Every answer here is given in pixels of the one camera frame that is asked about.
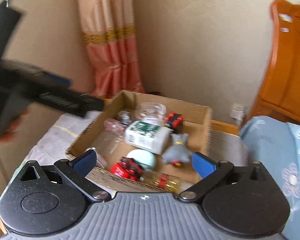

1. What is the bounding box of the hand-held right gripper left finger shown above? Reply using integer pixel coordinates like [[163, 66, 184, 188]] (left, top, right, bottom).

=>
[[20, 149, 112, 203]]

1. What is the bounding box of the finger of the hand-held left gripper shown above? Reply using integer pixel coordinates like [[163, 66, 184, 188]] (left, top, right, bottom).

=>
[[15, 87, 105, 118], [0, 59, 73, 87]]

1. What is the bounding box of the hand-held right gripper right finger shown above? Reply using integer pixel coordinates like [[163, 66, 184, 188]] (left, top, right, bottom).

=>
[[178, 151, 268, 202]]

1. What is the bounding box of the clear plastic jar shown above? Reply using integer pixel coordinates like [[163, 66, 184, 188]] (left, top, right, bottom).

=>
[[89, 130, 130, 169]]

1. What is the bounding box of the grey animal figurine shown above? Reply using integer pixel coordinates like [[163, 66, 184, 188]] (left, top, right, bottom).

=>
[[161, 133, 193, 165]]

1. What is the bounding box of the cardboard box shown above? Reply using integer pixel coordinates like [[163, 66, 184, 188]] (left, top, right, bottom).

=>
[[65, 90, 213, 193]]

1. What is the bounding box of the gold glitter bottle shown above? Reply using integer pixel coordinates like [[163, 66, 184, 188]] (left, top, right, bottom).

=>
[[144, 171, 194, 193]]

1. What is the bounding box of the pink pig toy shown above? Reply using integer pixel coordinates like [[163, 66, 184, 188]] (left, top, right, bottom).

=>
[[104, 119, 127, 137]]

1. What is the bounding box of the mint green round case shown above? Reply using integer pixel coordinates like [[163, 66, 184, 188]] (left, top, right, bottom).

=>
[[127, 149, 157, 171]]

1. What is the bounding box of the white bottle with green label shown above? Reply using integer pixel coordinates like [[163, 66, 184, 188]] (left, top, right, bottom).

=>
[[124, 120, 171, 155]]

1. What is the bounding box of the black and red toy car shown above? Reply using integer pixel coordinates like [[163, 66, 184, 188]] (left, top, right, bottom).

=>
[[164, 112, 184, 133]]

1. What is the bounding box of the small grey toy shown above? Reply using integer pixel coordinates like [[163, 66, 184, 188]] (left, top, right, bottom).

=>
[[116, 110, 132, 124]]

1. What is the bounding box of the blue floral quilt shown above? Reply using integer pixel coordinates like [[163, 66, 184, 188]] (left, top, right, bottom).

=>
[[240, 115, 300, 240]]

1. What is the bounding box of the pink and beige curtain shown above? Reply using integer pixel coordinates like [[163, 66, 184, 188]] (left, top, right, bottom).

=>
[[76, 0, 145, 98]]

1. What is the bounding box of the clear round plastic container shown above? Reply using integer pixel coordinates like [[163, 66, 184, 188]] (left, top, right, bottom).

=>
[[135, 102, 167, 125]]

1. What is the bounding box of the wooden headboard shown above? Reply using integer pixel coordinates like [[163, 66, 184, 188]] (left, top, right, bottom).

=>
[[249, 0, 300, 130]]

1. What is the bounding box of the white wall socket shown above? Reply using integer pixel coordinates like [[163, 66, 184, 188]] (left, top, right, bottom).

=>
[[230, 103, 248, 120]]

